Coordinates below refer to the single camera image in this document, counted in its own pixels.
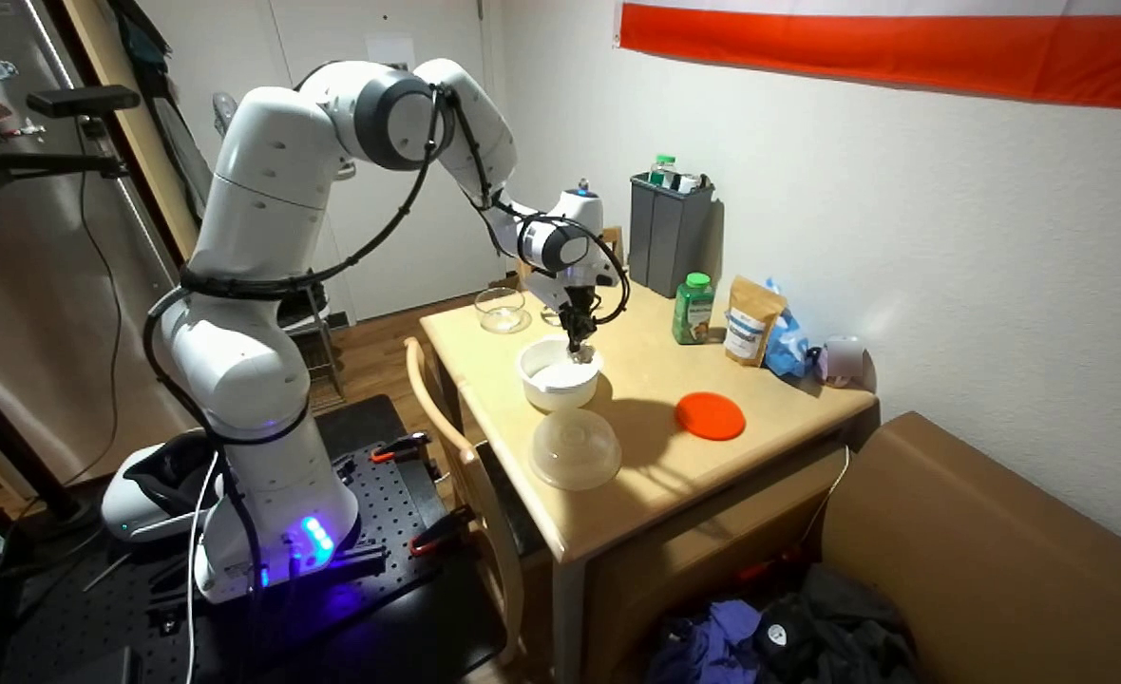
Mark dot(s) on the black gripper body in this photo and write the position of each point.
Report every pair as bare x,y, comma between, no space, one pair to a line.
579,306

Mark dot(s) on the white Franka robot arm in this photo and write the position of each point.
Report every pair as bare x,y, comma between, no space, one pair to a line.
266,230

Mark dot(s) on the clear glass bowl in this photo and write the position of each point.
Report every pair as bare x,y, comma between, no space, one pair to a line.
504,311

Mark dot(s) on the green plastic bottle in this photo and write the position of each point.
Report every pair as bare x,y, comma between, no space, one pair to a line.
693,315

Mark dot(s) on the grey plastic bin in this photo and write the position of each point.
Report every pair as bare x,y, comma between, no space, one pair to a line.
675,243

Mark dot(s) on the round orange lid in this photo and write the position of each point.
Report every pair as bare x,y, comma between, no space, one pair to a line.
713,416

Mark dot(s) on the green capped bottle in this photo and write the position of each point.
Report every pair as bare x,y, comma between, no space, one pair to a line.
666,172

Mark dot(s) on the wooden slatted chair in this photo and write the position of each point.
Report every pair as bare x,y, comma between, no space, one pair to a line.
457,457

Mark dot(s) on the brown paper bag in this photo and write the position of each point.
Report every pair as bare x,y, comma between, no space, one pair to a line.
750,326

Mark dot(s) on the blue plastic bag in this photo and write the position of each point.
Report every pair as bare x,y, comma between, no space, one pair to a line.
790,348

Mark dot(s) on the orange black clamp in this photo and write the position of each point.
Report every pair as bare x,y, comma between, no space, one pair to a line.
396,449
441,534

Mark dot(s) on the small glass jar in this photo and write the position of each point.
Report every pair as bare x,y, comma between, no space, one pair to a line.
846,363

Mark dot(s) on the purple cloth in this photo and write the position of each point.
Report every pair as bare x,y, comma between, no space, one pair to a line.
713,639

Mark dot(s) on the black base board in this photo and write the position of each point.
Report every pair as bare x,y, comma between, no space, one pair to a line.
371,620

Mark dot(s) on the black cloth heap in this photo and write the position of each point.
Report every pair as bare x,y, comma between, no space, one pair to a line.
836,633

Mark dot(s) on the red and white flag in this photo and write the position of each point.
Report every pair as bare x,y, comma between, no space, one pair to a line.
912,51

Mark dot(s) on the cardboard box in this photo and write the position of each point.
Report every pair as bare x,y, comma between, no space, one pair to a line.
1001,558

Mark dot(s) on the black camera stand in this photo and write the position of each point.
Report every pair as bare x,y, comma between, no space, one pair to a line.
67,102

